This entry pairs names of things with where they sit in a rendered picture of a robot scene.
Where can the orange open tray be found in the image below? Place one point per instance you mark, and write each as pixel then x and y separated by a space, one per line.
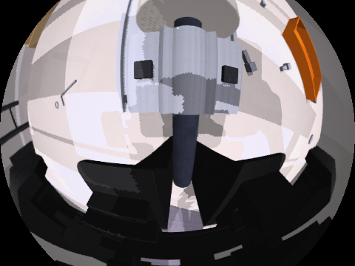
pixel 299 42

